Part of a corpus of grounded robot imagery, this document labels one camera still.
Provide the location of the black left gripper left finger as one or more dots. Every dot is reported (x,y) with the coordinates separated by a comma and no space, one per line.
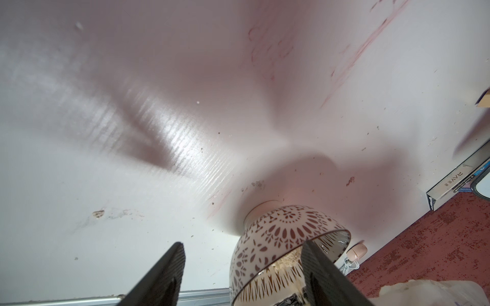
(166,274)

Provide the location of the white board black rim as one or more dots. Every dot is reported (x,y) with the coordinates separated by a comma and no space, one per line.
(480,184)

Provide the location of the wooden easel stand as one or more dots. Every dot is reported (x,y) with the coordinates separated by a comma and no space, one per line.
(484,100)

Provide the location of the pink round puff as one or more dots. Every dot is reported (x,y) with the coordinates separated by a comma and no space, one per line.
(356,252)

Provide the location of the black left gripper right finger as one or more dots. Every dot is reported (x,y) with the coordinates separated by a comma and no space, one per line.
(325,284)

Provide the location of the patterned white breakfast bowl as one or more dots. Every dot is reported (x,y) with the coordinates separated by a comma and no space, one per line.
(266,267)

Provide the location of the clear oats bag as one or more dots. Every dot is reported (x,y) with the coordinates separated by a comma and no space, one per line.
(432,293)

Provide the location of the colourful magazine right back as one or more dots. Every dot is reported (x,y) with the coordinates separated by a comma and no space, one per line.
(461,176)

